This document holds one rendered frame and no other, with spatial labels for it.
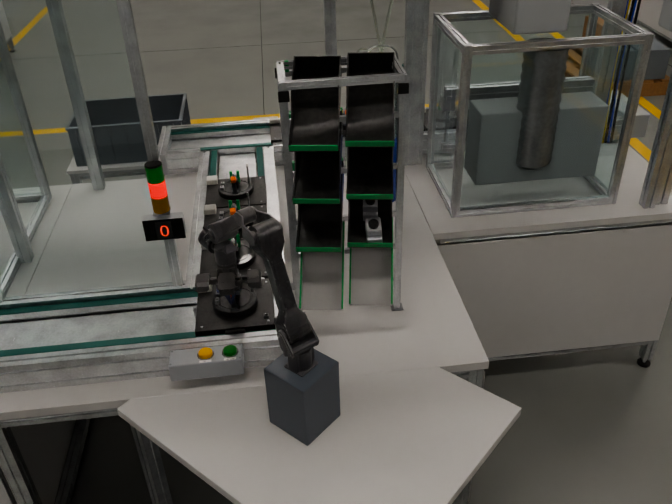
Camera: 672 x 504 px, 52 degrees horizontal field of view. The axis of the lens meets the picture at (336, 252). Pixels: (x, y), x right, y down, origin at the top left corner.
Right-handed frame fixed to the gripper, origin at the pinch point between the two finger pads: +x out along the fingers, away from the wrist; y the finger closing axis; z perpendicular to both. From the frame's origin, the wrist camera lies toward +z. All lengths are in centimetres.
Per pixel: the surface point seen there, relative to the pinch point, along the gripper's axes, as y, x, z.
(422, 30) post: 82, -39, -119
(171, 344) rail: -18.6, 13.2, 4.5
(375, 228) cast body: 43.0, -17.0, -2.5
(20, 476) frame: -70, 52, 14
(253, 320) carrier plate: 5.7, 11.9, -1.7
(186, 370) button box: -13.9, 15.1, 14.1
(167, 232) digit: -18.3, -10.5, -20.1
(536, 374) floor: 131, 108, -62
